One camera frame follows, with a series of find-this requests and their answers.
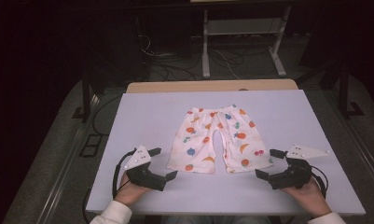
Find light wooden table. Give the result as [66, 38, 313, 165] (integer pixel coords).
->
[126, 78, 299, 94]

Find white metal stand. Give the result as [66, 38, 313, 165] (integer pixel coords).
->
[201, 6, 292, 79]

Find metal floor rail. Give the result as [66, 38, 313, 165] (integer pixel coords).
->
[35, 92, 103, 224]
[327, 90, 374, 190]

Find black metal stand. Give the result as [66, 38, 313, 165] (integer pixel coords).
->
[337, 62, 365, 119]
[71, 69, 97, 123]

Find white fruit print pants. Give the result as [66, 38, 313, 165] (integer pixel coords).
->
[165, 105, 274, 175]

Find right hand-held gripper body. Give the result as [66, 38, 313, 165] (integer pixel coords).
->
[268, 144, 330, 190]

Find person's right hand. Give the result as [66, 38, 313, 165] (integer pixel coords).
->
[281, 177, 332, 218]

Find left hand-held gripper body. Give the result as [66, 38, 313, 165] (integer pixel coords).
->
[124, 145, 167, 191]

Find black floor cable bundle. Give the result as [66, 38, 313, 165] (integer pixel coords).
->
[149, 51, 205, 82]

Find black looped floor cable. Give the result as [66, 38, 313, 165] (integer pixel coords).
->
[91, 93, 124, 136]

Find person's left hand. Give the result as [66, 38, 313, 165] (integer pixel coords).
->
[114, 172, 151, 206]

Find white floor cable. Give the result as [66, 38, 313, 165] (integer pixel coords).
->
[212, 49, 241, 80]

